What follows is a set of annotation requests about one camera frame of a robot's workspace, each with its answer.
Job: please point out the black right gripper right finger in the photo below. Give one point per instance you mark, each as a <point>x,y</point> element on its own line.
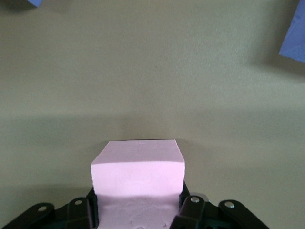
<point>190,214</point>

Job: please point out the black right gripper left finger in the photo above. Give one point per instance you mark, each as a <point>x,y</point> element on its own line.
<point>78,214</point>

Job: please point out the pink foam cube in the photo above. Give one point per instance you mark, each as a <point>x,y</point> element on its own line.
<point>138,176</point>

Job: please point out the purple foam cube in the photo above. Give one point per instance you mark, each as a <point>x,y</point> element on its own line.
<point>294,35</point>
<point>35,3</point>

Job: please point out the brown table cover sheet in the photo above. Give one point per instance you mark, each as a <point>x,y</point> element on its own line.
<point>143,71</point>

